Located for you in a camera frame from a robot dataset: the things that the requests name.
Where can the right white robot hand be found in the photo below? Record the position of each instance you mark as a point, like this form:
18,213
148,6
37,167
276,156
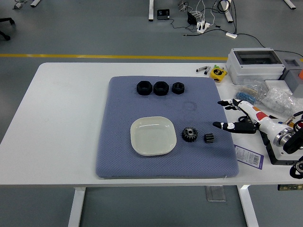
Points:
262,118

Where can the small black spur gear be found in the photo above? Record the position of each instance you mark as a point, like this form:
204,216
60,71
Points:
209,138

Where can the large black spur gear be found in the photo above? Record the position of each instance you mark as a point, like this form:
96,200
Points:
189,134

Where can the flat white box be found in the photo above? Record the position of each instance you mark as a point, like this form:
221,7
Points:
275,84

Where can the grey box with orange part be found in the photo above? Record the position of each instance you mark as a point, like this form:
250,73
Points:
292,75

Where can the small black hex nut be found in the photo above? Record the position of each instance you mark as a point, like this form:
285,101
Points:
178,88

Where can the large black hex nut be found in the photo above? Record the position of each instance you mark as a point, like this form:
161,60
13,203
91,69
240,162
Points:
144,88
161,88

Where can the clear bag of plastic parts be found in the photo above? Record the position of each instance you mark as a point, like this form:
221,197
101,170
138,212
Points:
281,99

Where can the blue resistor strip roll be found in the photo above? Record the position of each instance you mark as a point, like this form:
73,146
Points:
247,95

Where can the clear bag of small parts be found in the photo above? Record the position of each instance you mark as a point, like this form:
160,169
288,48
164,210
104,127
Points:
252,83

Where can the purple and white card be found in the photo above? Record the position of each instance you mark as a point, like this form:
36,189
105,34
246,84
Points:
248,157

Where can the yellow tape measure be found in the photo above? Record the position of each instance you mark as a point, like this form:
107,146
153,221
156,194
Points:
217,73

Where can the black and silver marker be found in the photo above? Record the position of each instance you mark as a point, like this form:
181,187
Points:
200,69
207,70

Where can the white table leg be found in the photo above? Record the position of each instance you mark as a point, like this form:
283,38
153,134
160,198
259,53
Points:
77,205
248,205

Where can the white power adapter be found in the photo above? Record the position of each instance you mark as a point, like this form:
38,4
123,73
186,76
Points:
231,35

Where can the clear plastic floor holder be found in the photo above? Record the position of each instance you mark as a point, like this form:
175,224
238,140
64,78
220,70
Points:
215,194

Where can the white power strip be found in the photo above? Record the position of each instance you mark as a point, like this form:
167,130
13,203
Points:
203,26

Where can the white background desk leg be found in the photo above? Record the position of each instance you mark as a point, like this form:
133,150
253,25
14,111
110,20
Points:
228,13
151,10

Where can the white square plate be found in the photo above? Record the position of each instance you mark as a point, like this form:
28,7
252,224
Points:
152,136

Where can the black power adapter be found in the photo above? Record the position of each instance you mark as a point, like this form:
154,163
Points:
191,18

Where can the black handheld device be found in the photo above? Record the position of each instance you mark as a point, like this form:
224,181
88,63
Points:
163,14

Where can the blue-grey quilted mat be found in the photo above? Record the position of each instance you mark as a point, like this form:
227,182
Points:
118,142

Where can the black office chair base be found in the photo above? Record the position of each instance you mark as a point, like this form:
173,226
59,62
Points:
6,21

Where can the grey electrical enclosure box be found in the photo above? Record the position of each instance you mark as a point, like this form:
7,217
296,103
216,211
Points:
251,68

